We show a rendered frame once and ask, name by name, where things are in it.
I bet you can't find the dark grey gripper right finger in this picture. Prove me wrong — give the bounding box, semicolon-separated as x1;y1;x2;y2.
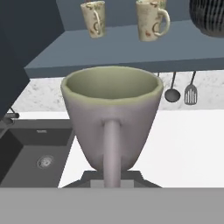
119;170;163;189

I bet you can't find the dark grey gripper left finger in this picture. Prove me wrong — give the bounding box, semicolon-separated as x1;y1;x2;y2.
62;170;105;189

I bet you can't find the pale grey mug green inside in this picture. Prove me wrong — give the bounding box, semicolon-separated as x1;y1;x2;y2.
60;66;165;189

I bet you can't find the blue-grey cabinet shelf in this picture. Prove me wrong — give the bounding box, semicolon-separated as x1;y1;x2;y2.
24;18;224;79

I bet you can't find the dark blue cabinet door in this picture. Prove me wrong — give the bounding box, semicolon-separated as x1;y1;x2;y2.
0;0;66;121

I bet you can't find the dark grey sink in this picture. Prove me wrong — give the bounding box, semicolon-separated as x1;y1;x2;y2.
0;118;77;188

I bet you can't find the dark hanging ladle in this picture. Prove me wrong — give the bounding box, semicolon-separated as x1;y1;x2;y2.
164;71;181;103

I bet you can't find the dark sink tap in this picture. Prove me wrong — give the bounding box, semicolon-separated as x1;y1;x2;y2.
0;107;21;130

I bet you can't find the grey hanging slotted spatula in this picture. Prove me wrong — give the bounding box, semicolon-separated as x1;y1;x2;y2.
184;70;199;106

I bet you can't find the cream patterned mug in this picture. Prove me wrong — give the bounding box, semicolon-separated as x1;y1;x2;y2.
135;0;172;42
80;0;107;39

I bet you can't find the dark ribbed bowl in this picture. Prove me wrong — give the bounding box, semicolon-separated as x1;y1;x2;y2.
188;0;224;39

